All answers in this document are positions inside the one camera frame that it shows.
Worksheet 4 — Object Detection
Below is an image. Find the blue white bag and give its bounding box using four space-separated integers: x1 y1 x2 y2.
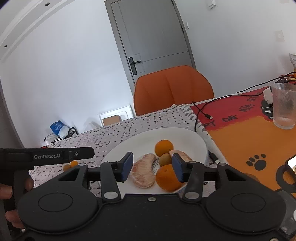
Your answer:
50 120 68 139

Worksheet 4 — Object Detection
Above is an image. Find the grey door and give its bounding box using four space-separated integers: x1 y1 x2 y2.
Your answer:
105 0 196 87

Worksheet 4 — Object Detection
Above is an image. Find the black door handle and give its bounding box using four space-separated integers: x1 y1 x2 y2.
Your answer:
128 56 142 75

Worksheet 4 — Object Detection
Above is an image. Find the black cable plug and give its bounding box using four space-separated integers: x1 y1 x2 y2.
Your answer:
208 151 221 165

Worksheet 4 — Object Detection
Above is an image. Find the short peeled pomelo segment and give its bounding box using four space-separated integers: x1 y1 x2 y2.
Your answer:
169 150 193 164

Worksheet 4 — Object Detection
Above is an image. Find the orange chair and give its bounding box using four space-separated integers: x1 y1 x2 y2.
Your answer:
134 65 215 116

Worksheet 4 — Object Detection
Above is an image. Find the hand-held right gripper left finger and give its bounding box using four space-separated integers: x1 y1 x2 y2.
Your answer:
55 152 134 200

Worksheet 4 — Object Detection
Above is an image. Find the long peeled pomelo segment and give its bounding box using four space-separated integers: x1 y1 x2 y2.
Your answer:
130 153 156 189

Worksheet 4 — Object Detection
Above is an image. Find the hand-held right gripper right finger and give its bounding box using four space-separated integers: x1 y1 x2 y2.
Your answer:
171 153 251 200

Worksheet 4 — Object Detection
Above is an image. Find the brown cardboard piece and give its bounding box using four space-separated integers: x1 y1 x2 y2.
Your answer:
102 115 122 126

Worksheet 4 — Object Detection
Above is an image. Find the white bowl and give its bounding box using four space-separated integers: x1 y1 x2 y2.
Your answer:
101 127 208 195

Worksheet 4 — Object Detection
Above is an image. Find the large orange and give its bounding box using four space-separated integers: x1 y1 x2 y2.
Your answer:
154 140 174 157
155 165 183 192

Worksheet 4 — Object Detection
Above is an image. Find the white framed board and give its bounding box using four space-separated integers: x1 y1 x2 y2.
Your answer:
99 105 133 127

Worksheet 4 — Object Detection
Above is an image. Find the red orange paw print mat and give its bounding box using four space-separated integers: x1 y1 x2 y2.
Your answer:
190 86 296 193

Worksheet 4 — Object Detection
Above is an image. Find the smartphone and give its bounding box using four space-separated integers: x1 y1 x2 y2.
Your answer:
286 155 296 180

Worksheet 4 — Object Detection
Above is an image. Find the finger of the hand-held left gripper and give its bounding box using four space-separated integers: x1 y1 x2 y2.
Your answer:
68 147 95 161

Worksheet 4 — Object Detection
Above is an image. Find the ribbed clear glass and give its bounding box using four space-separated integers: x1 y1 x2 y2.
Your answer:
271 83 296 130

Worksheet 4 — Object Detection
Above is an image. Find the person's left hand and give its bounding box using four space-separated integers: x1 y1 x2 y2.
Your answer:
0 176 35 230

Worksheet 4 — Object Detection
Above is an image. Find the white charger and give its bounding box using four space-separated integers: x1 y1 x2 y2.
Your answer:
263 87 274 105

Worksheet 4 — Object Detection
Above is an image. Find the black cable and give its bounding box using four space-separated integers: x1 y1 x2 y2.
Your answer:
192 77 281 132

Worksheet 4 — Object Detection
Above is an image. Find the green brown kiwi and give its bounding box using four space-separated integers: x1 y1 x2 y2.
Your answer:
159 153 173 167

